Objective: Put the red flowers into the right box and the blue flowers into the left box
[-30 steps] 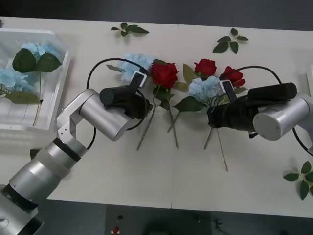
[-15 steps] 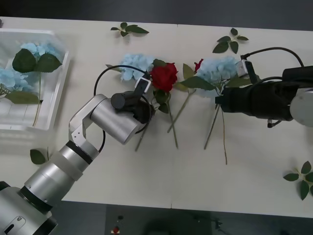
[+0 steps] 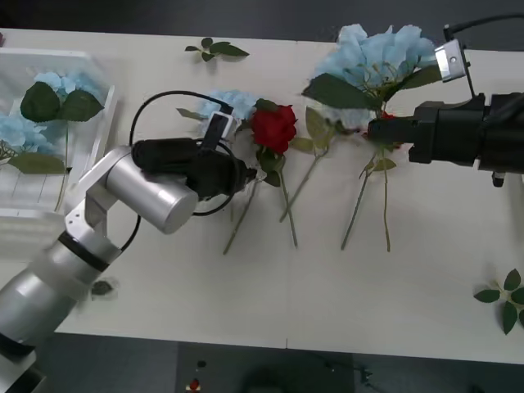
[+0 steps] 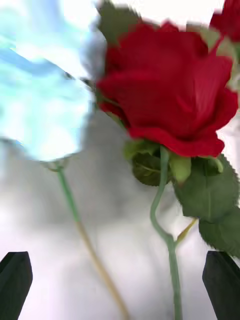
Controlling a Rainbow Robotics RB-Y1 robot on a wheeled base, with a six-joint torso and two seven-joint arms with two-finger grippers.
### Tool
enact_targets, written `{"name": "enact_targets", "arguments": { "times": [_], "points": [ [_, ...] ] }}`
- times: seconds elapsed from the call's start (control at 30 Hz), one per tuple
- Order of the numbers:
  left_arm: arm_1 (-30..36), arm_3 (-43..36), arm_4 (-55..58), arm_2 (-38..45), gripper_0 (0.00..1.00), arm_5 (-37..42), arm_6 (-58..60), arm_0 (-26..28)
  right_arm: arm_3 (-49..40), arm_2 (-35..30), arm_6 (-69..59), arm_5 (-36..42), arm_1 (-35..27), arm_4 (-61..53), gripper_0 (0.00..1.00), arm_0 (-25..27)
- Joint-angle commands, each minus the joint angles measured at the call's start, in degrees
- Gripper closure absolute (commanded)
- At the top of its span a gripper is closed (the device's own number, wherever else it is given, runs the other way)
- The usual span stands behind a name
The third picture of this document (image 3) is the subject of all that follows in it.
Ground black left camera cable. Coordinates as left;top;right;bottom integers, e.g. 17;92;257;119
118;90;242;251

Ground pale blue flower, two leaves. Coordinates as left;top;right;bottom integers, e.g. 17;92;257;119
19;71;106;212

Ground black camera cable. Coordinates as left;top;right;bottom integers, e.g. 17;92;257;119
118;90;242;251
443;14;524;41

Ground small pale blue flower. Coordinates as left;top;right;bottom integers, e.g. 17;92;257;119
176;88;263;255

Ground single dark green leaf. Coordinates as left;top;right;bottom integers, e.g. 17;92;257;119
90;278;120;298

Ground red rose with green stem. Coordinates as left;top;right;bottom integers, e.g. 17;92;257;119
235;97;299;249
358;111;406;253

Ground loose green leaf twig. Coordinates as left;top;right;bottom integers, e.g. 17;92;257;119
473;269;524;336
184;37;251;63

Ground large pale blue flower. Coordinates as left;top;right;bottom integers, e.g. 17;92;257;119
301;23;443;251

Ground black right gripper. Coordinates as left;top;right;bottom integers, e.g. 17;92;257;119
367;93;488;169

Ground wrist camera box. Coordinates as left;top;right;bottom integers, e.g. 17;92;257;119
433;38;480;102
200;110;237;153

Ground pale blue flower, one leaf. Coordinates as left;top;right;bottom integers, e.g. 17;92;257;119
0;113;66;175

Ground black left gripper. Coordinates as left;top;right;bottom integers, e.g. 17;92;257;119
186;151;260;204

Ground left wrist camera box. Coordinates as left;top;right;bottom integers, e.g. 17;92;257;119
200;110;237;153

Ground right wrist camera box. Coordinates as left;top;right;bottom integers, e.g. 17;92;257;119
433;38;480;102

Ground shallow white box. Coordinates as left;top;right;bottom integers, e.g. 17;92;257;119
0;47;120;251

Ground black right camera cable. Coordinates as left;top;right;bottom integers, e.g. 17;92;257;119
443;14;524;41

